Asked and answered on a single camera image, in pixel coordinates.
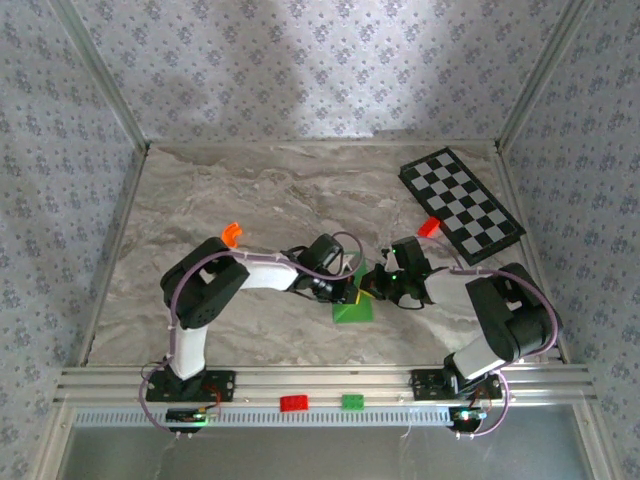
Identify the green paper sheet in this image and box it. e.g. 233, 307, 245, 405
331, 251, 376, 325

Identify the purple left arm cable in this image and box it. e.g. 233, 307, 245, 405
138, 230, 357, 437

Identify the grey slotted cable duct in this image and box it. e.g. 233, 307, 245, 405
72, 405, 454, 429

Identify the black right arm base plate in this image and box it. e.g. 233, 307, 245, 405
410, 368, 503, 401

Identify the aluminium mounting rail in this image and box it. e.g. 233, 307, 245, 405
53, 364, 596, 404

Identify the black and white chessboard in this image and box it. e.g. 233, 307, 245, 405
398, 146, 527, 267

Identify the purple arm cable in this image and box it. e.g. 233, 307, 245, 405
417, 235, 560, 439
138, 230, 357, 437

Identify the aluminium frame post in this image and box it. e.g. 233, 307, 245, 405
494, 0, 599, 154
49, 0, 151, 154

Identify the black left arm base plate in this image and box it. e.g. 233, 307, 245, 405
145, 369, 237, 403

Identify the orange curved plastic piece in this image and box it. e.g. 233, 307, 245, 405
219, 222, 243, 250

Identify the aluminium table edge rail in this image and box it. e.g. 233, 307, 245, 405
64, 144, 150, 369
144, 138, 501, 150
492, 142, 572, 365

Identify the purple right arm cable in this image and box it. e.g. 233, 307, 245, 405
417, 235, 560, 439

